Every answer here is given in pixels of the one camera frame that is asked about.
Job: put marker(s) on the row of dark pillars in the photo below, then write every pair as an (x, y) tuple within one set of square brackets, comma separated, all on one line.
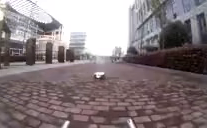
[(30, 51)]

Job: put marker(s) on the robot's own part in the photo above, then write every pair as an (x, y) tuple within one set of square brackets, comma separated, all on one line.
[(131, 123), (65, 124)]

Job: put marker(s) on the small white robot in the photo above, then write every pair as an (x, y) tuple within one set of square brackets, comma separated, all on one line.
[(99, 75)]

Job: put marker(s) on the dark bush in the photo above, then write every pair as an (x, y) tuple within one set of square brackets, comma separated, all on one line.
[(132, 50)]

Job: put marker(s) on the dark red hedge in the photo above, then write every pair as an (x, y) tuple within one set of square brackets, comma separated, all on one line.
[(184, 58)]

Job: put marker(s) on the glass roofed building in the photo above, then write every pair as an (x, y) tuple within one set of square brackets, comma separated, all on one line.
[(21, 26)]

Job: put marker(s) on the pale tall building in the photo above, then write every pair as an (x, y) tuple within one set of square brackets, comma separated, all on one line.
[(78, 41)]

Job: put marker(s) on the dark round tree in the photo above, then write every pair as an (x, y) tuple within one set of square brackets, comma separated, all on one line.
[(173, 34)]

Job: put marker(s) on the red brick cobbled road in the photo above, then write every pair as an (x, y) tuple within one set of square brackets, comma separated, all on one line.
[(101, 96)]

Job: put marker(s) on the distant building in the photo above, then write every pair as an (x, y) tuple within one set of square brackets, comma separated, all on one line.
[(117, 51)]

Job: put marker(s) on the grey stone building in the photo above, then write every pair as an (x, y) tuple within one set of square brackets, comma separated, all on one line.
[(157, 20)]

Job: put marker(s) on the pale grey pavement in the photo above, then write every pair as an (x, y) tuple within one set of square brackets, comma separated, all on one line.
[(14, 68)]

